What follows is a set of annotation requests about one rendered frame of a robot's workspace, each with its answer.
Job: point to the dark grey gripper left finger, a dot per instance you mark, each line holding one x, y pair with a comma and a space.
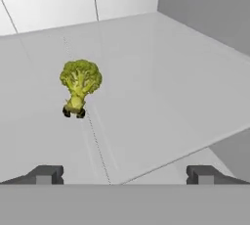
49, 173

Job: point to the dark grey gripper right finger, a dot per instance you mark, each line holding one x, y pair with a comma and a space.
201, 173

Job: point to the glass fridge shelf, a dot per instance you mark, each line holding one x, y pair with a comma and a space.
153, 98

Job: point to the green broccoli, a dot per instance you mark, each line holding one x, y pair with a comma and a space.
80, 79

